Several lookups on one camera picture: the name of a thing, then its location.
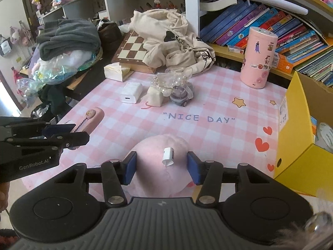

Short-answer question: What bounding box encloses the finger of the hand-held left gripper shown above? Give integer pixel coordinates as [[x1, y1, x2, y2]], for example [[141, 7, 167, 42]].
[[0, 117, 77, 141], [10, 131, 90, 151]]

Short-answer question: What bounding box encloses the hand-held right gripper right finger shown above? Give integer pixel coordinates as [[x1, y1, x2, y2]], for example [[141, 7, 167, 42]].
[[187, 151, 279, 207]]

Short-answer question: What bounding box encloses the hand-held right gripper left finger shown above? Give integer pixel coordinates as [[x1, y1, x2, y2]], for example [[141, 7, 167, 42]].
[[52, 151, 137, 206]]

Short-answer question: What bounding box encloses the pink plush pig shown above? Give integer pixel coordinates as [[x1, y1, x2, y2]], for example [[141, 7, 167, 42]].
[[124, 134, 197, 198]]

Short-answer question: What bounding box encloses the small pink case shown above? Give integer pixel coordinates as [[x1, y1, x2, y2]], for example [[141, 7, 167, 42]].
[[74, 107, 105, 142]]

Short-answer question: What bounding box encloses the yellow cardboard box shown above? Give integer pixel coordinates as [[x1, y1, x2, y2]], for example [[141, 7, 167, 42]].
[[274, 71, 333, 199]]

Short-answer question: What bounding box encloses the white orange toothpaste box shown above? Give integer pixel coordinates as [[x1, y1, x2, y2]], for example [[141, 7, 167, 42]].
[[310, 116, 318, 144]]

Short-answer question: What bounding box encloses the clear packing tape roll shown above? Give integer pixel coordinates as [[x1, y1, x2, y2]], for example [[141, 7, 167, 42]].
[[316, 122, 333, 153]]

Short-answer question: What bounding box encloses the dark cloth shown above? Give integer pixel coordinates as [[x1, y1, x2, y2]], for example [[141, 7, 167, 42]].
[[39, 83, 80, 118]]

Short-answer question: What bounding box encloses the pink checked table mat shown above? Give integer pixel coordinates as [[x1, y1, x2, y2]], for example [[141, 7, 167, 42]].
[[21, 65, 289, 199]]

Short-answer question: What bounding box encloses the iridescent plastic bag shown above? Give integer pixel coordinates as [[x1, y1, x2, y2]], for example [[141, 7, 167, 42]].
[[16, 52, 98, 95]]

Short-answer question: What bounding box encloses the small grey toy car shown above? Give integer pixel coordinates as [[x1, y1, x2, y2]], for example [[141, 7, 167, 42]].
[[169, 86, 194, 107]]

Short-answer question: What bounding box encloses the white charger adapter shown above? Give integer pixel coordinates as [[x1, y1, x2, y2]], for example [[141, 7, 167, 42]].
[[120, 82, 143, 104]]

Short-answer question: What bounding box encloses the white block eraser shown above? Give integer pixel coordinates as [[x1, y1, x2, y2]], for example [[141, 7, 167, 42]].
[[146, 86, 169, 107]]

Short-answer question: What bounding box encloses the white tissue packet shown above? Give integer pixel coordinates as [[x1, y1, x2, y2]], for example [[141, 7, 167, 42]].
[[103, 63, 130, 82]]

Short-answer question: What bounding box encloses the pearl lace hair accessory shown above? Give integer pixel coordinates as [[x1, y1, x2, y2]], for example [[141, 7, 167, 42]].
[[152, 69, 193, 97]]

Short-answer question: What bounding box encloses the grey blanket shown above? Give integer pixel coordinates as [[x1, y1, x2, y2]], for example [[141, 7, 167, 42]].
[[36, 18, 101, 61]]

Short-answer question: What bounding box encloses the dark brown bag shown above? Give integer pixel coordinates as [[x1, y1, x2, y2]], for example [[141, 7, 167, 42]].
[[97, 22, 123, 55]]

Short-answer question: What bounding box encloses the wooden chess board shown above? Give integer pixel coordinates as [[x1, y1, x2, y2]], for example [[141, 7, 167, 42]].
[[111, 30, 159, 74]]

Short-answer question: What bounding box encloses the pink cylinder with stickers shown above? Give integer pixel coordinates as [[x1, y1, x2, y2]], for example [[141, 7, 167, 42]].
[[240, 27, 278, 88]]

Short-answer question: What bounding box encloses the person's fuzzy clothing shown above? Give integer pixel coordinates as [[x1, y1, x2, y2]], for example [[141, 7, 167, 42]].
[[276, 187, 333, 250]]

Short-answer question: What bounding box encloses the beige cloth bag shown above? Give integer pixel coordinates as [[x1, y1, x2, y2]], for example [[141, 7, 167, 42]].
[[129, 9, 216, 75]]

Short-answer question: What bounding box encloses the row of colourful books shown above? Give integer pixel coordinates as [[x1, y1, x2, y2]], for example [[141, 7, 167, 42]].
[[200, 0, 333, 88]]

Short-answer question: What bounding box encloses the thick white-paged book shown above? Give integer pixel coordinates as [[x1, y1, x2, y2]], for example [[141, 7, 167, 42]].
[[200, 0, 238, 12]]

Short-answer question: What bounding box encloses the white bookshelf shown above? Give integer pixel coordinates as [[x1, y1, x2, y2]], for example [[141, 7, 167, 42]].
[[39, 0, 333, 94]]

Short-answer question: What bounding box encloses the white desk lamp bar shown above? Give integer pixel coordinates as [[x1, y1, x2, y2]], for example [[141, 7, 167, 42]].
[[237, 0, 309, 15]]

